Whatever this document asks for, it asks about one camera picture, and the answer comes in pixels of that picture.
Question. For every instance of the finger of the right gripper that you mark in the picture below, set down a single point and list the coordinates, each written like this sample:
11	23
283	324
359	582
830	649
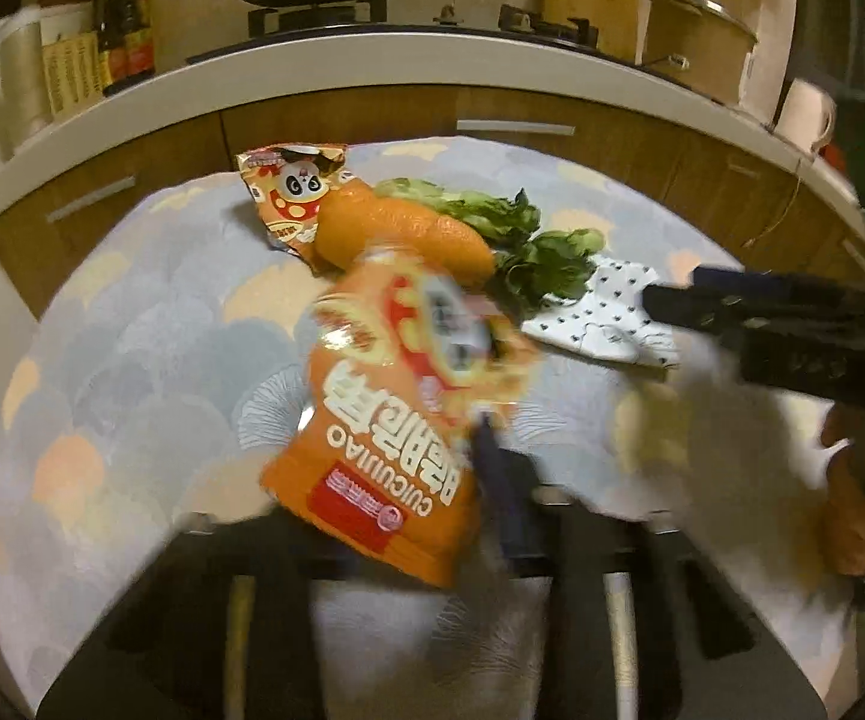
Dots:
703	310
769	285

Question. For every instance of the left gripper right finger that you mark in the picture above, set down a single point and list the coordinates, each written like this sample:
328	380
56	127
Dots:
639	623

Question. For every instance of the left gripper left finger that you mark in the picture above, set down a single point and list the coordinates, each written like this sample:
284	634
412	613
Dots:
218	625

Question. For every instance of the orange chip bag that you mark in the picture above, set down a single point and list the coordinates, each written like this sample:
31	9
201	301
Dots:
404	367

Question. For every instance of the person's right hand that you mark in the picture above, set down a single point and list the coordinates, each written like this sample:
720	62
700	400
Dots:
843	519

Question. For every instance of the heart pattern white cloth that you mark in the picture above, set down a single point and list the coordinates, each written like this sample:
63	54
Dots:
608	323

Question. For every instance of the white electric kettle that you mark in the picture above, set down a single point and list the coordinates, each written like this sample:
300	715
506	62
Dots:
807	117

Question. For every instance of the green leafy vegetable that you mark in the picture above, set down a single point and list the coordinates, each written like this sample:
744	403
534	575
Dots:
532	268

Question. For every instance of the scallop pattern tablecloth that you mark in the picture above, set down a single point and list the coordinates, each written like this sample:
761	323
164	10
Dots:
168	371

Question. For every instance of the steel stock pot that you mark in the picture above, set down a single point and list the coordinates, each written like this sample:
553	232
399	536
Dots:
700	45

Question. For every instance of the black gas stove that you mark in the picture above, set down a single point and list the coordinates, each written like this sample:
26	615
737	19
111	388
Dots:
272	26

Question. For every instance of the panda snack bag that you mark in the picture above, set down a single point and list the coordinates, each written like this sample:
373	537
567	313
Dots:
288	182

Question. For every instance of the grey cylindrical canister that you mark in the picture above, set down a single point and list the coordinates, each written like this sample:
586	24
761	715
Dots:
23	83

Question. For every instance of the beige slotted utensil holder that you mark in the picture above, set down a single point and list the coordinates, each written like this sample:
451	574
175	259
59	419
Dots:
71	75

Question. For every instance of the dark sauce bottle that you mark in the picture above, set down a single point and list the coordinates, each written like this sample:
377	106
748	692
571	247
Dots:
134	21
111	56

